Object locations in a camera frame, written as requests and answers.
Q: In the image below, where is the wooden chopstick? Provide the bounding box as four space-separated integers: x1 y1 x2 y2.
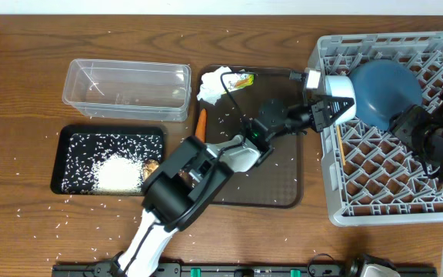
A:
336 125 346 167

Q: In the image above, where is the orange carrot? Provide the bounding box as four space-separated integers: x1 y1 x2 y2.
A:
195 109 207 142

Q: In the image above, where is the clear plastic bin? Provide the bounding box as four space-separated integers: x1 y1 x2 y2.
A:
62 58 192 122

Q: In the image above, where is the dark blue plate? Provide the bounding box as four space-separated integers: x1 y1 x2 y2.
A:
349 59 422 131

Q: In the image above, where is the grey dishwasher rack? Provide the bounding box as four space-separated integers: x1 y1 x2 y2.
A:
308 31 443 227

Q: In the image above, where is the black plastic tray bin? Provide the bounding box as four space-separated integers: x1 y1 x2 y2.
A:
50 125 164 196

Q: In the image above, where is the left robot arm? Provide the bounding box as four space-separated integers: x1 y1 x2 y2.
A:
111 95 355 276

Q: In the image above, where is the light blue rice bowl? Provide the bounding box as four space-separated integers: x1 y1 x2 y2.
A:
325 75 357 125

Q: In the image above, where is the brown serving tray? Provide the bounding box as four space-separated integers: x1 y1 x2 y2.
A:
197 66 303 209

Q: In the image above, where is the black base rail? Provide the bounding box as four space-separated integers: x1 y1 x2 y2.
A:
51 262 438 277

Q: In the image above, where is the pile of white rice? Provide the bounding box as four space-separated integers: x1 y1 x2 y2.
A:
62 132 164 195

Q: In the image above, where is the yellow green snack wrapper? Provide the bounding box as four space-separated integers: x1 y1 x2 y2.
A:
223 72 254 92

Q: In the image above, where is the brown food scrap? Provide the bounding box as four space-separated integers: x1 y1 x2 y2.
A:
142 159 159 180

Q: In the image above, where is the crumpled white napkin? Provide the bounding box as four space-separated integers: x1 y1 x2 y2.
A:
197 66 231 105

